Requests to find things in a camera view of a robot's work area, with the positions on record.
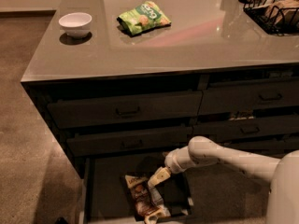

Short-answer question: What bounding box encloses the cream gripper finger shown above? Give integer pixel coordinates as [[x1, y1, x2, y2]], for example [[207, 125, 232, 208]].
[[148, 178, 158, 188]]

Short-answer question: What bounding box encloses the brown chip bag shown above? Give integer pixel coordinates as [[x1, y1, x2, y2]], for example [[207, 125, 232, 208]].
[[125, 175, 171, 224]]

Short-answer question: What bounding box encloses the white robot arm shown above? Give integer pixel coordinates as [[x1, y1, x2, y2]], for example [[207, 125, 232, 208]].
[[148, 136, 299, 224]]

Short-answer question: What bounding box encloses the middle left drawer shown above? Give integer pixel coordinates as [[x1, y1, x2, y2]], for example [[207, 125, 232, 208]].
[[67, 126, 192, 157]]

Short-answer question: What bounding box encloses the open bottom left drawer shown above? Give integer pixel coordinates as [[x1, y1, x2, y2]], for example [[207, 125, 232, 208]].
[[79, 152, 192, 224]]

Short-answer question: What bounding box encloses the middle right drawer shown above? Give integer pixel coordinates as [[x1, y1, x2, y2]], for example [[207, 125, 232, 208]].
[[193, 115, 299, 143]]

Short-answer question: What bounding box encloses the top right drawer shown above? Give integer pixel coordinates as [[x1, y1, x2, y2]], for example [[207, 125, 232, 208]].
[[199, 79, 299, 115]]

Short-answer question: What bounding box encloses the top left drawer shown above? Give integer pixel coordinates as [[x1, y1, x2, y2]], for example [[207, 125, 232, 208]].
[[48, 91, 202, 129]]

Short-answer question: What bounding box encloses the grey kitchen counter cabinet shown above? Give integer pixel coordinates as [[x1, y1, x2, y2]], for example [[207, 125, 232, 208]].
[[21, 0, 299, 172]]

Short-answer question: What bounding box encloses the bottom right drawer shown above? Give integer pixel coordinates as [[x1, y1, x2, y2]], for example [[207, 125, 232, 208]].
[[221, 136, 299, 156]]

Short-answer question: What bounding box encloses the green chip bag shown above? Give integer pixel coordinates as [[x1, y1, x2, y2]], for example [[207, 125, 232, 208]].
[[117, 1, 171, 36]]

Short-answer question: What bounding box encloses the snack bag in basket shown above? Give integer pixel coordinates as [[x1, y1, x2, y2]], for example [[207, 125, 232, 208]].
[[264, 0, 299, 27]]

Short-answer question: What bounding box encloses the white ceramic bowl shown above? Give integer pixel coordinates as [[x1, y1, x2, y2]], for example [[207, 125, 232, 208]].
[[59, 12, 93, 38]]

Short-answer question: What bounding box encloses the black wire basket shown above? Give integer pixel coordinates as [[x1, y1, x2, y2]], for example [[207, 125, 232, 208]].
[[243, 0, 299, 35]]

